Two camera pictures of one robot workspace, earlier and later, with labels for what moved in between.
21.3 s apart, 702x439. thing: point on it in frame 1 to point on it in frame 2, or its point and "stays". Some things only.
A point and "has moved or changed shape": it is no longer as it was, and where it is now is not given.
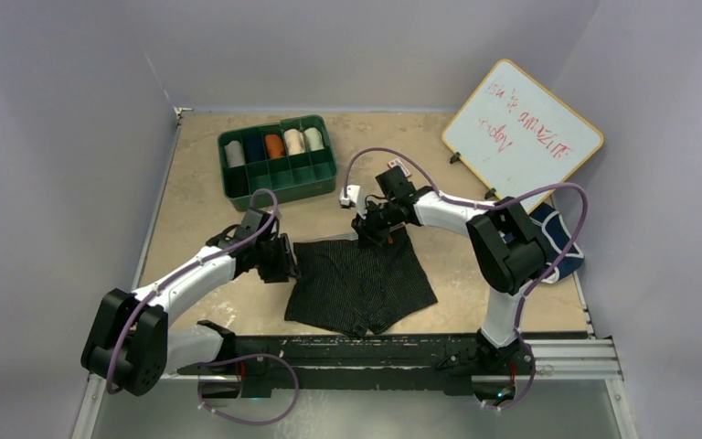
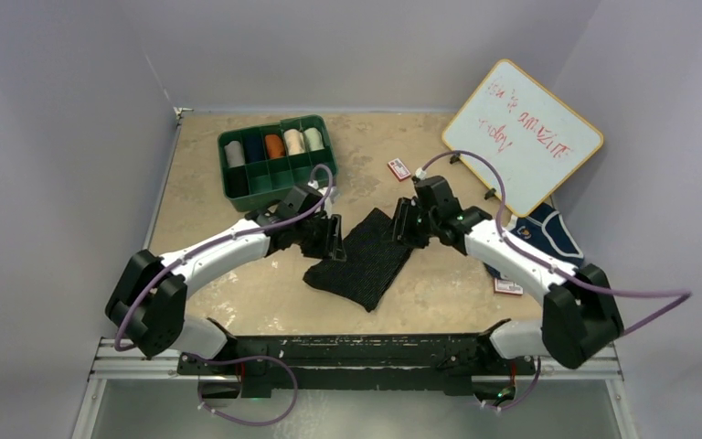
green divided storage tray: x=292 y=157 stays
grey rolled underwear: x=235 y=155 stays
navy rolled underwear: x=253 y=148 stays
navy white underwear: x=558 y=239 stays
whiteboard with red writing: x=517 y=137 stays
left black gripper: x=284 y=268 to x=329 y=247
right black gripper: x=367 y=233 to x=400 y=229
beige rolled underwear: x=295 y=142 stays
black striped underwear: x=352 y=286 has moved or changed shape
